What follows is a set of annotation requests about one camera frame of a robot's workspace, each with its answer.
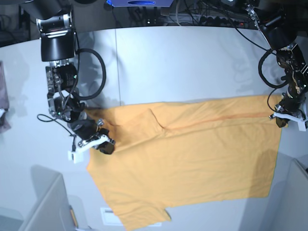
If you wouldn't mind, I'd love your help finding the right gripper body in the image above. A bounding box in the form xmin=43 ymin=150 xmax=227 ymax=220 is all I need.
xmin=67 ymin=113 xmax=106 ymax=144

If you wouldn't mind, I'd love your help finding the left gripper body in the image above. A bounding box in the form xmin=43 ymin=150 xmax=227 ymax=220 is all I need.
xmin=275 ymin=90 xmax=306 ymax=116

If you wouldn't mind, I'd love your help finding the orange T-shirt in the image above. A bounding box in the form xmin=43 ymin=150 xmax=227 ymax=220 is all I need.
xmin=87 ymin=95 xmax=282 ymax=231

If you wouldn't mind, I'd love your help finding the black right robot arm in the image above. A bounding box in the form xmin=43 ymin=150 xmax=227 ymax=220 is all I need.
xmin=20 ymin=0 xmax=115 ymax=154

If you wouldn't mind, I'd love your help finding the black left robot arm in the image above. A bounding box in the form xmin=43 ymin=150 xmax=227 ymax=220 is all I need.
xmin=245 ymin=0 xmax=308 ymax=131

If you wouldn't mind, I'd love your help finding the orange pencil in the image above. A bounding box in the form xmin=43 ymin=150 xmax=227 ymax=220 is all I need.
xmin=70 ymin=208 xmax=78 ymax=228

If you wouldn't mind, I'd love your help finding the white table label plate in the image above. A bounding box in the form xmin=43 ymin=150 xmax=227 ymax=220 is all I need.
xmin=100 ymin=207 xmax=162 ymax=227

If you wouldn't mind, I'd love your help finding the grey left partition panel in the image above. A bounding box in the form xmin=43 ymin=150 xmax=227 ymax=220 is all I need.
xmin=19 ymin=165 xmax=76 ymax=231

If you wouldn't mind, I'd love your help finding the grey partition panel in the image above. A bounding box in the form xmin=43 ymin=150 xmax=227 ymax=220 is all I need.
xmin=19 ymin=165 xmax=76 ymax=231
xmin=238 ymin=149 xmax=308 ymax=231

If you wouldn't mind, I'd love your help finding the pink grey cloth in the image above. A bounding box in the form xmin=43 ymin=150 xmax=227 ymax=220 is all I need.
xmin=0 ymin=61 xmax=11 ymax=133

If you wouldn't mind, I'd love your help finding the grey right partition panel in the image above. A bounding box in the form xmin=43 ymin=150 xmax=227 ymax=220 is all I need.
xmin=238 ymin=149 xmax=308 ymax=231

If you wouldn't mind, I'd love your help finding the black power strip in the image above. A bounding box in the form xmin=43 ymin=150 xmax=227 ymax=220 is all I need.
xmin=198 ymin=16 xmax=249 ymax=27

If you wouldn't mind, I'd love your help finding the blue purple device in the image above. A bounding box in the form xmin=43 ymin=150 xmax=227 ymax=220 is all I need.
xmin=105 ymin=0 xmax=173 ymax=7

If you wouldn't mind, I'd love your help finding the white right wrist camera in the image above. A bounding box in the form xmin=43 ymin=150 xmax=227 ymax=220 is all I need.
xmin=67 ymin=151 xmax=84 ymax=164

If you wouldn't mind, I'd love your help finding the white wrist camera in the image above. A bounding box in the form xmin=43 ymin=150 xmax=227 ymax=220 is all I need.
xmin=297 ymin=121 xmax=308 ymax=132
xmin=67 ymin=151 xmax=84 ymax=164

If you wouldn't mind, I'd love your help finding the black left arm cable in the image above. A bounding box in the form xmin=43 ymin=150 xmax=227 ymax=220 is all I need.
xmin=234 ymin=24 xmax=289 ymax=116

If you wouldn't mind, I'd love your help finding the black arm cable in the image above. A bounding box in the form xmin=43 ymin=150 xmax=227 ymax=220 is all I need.
xmin=234 ymin=24 xmax=289 ymax=116
xmin=37 ymin=48 xmax=107 ymax=142

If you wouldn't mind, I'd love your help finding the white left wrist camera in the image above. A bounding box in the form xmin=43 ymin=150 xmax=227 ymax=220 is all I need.
xmin=297 ymin=121 xmax=308 ymax=132

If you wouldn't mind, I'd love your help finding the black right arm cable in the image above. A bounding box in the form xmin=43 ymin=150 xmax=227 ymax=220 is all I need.
xmin=37 ymin=48 xmax=107 ymax=142

